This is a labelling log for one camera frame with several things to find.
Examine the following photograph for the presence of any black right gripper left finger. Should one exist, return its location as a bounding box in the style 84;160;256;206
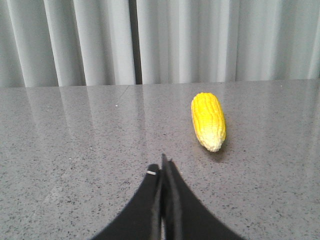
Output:
93;164;162;240

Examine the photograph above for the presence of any yellow corn cob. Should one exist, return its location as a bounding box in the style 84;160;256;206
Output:
191;92;227;153

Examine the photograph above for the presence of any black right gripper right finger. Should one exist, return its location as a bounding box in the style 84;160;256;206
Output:
161;154;242;240

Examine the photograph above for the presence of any grey pleated curtain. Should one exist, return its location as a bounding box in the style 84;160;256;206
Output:
0;0;320;87

